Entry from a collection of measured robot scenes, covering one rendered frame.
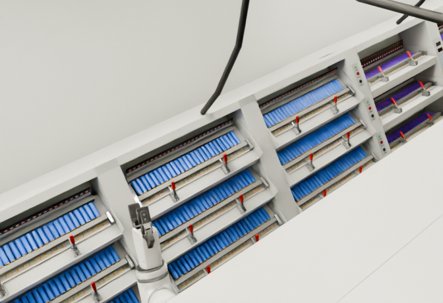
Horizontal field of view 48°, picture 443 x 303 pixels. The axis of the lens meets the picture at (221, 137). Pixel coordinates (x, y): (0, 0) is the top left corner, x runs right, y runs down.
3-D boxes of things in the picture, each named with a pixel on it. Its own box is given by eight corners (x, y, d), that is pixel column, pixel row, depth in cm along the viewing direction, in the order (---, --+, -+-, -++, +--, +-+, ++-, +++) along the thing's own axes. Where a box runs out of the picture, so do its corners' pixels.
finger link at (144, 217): (152, 230, 128) (147, 205, 128) (156, 232, 125) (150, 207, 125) (140, 234, 127) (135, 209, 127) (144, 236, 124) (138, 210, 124)
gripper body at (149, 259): (159, 260, 138) (150, 221, 138) (170, 269, 129) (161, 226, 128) (132, 269, 135) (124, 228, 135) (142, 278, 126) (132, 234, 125)
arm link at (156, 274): (162, 267, 138) (160, 257, 138) (172, 275, 130) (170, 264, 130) (133, 277, 135) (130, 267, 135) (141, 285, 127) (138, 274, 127)
